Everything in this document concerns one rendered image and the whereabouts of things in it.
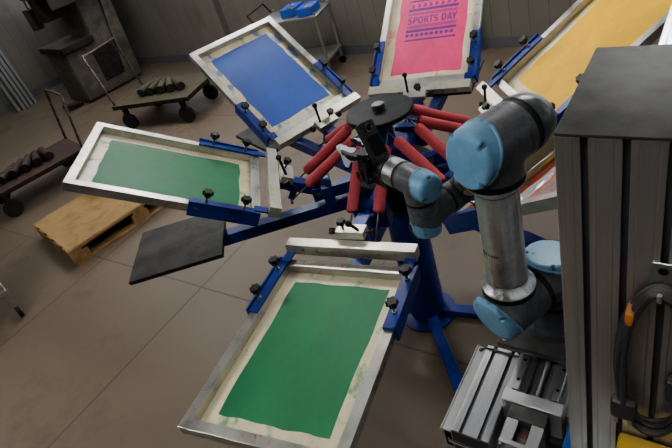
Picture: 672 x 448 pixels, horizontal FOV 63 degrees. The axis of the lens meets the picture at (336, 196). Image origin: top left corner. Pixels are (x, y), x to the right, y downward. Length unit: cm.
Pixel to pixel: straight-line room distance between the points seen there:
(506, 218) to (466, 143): 19
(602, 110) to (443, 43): 257
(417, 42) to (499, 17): 310
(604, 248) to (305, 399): 127
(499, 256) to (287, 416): 96
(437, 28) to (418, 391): 200
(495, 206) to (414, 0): 257
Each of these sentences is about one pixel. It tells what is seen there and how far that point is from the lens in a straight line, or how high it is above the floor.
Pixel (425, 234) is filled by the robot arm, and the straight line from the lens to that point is 138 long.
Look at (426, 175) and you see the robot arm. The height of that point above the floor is 169.
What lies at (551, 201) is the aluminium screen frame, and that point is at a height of 141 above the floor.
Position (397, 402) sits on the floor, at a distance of 295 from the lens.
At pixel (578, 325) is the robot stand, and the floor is 170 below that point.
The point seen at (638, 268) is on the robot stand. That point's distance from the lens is 81.
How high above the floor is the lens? 239
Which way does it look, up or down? 32 degrees down
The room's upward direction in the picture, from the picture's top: 18 degrees counter-clockwise
